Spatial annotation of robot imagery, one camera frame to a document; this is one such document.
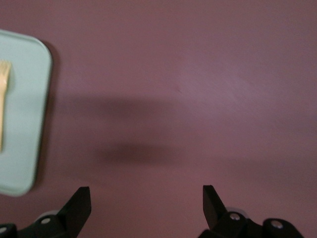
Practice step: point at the yellow plastic fork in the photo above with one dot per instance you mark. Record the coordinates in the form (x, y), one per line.
(4, 86)

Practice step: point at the light green rectangular tray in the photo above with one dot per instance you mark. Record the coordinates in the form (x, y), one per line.
(27, 111)

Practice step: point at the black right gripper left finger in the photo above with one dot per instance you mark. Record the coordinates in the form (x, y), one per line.
(74, 213)

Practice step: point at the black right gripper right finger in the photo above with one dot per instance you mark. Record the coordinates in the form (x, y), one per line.
(216, 215)

